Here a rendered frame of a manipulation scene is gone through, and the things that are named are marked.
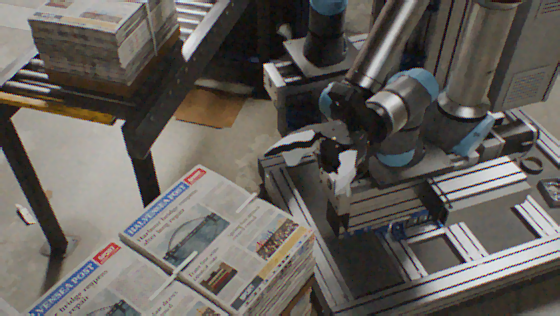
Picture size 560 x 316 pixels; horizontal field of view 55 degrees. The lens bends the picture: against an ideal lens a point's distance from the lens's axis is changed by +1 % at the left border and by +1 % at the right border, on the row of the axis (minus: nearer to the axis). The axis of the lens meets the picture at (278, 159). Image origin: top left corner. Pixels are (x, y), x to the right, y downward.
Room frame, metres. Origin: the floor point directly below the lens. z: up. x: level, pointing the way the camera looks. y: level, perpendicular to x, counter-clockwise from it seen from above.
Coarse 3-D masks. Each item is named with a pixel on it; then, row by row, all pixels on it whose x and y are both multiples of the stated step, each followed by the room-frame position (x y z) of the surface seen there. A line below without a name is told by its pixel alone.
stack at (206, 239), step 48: (192, 192) 0.90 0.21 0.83; (240, 192) 0.90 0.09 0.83; (144, 240) 0.75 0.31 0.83; (192, 240) 0.75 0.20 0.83; (240, 240) 0.75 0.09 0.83; (288, 240) 0.75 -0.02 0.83; (96, 288) 0.62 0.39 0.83; (144, 288) 0.62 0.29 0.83; (192, 288) 0.64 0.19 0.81; (240, 288) 0.62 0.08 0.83; (288, 288) 0.69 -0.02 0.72
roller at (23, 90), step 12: (12, 84) 1.38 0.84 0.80; (24, 84) 1.38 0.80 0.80; (24, 96) 1.35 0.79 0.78; (36, 96) 1.34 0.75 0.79; (48, 96) 1.33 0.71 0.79; (60, 96) 1.32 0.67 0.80; (72, 96) 1.32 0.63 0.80; (84, 96) 1.32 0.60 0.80; (84, 108) 1.29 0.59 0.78; (96, 108) 1.28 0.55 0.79; (108, 108) 1.27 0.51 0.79; (120, 108) 1.27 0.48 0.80; (132, 108) 1.26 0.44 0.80
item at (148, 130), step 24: (240, 0) 2.02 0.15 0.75; (216, 24) 1.77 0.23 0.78; (192, 48) 1.59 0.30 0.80; (216, 48) 1.75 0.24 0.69; (168, 72) 1.45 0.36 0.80; (192, 72) 1.54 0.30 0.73; (144, 96) 1.32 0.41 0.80; (168, 96) 1.37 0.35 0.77; (144, 120) 1.21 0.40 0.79; (168, 120) 1.34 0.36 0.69; (144, 144) 1.19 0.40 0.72
